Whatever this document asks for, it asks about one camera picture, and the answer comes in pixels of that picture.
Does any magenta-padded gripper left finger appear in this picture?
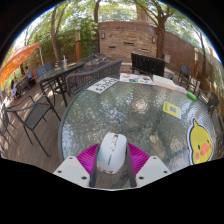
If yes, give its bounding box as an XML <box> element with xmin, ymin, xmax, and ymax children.
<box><xmin>53</xmin><ymin>143</ymin><xmax>101</xmax><ymax>189</ymax></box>

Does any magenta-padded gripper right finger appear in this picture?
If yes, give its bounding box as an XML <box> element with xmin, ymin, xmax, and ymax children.
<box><xmin>125</xmin><ymin>142</ymin><xmax>173</xmax><ymax>189</ymax></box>

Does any white computer mouse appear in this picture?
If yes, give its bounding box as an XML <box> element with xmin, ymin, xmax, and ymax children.
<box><xmin>96</xmin><ymin>132</ymin><xmax>129</xmax><ymax>175</ymax></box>

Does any yellow duck-shaped mouse pad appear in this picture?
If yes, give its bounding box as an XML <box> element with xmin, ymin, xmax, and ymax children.
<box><xmin>186</xmin><ymin>118</ymin><xmax>215</xmax><ymax>166</ymax></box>

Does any yellow square card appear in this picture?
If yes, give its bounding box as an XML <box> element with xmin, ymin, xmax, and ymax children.
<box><xmin>162</xmin><ymin>100</ymin><xmax>183</xmax><ymax>120</ymax></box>

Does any black metal mesh chair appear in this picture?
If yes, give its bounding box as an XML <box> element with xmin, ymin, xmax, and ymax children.
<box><xmin>196</xmin><ymin>88</ymin><xmax>221</xmax><ymax>117</ymax></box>
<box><xmin>4</xmin><ymin>94</ymin><xmax>62</xmax><ymax>158</ymax></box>
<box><xmin>177</xmin><ymin>63</ymin><xmax>201</xmax><ymax>95</ymax></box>

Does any white card with black print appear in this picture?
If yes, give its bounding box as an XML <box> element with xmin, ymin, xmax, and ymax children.
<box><xmin>86</xmin><ymin>76</ymin><xmax>120</xmax><ymax>95</ymax></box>

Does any dark wicker armchair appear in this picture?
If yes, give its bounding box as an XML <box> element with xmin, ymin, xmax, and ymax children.
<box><xmin>65</xmin><ymin>58</ymin><xmax>124</xmax><ymax>96</ymax></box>

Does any small white booklet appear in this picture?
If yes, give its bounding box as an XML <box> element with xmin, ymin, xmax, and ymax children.
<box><xmin>174</xmin><ymin>84</ymin><xmax>189</xmax><ymax>95</ymax></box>

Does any dark round patio table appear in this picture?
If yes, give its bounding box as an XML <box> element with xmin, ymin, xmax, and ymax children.
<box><xmin>35</xmin><ymin>61</ymin><xmax>86</xmax><ymax>101</ymax></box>

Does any blue-grey patio chair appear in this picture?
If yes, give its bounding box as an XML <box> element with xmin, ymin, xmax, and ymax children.
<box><xmin>35</xmin><ymin>61</ymin><xmax>54</xmax><ymax>78</ymax></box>

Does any person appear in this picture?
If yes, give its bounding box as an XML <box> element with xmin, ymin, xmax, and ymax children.
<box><xmin>23</xmin><ymin>66</ymin><xmax>34</xmax><ymax>82</ymax></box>
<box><xmin>9</xmin><ymin>79</ymin><xmax>20</xmax><ymax>98</ymax></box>

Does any orange patio umbrella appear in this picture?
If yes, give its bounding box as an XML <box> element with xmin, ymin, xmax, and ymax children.
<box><xmin>0</xmin><ymin>42</ymin><xmax>42</xmax><ymax>88</ymax></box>

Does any grey wall box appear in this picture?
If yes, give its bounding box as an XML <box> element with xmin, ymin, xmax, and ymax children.
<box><xmin>163</xmin><ymin>53</ymin><xmax>172</xmax><ymax>65</ymax></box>

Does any wooden lamp post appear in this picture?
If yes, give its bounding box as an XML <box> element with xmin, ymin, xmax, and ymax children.
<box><xmin>74</xmin><ymin>25</ymin><xmax>83</xmax><ymax>62</ymax></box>
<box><xmin>192</xmin><ymin>47</ymin><xmax>200</xmax><ymax>78</ymax></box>

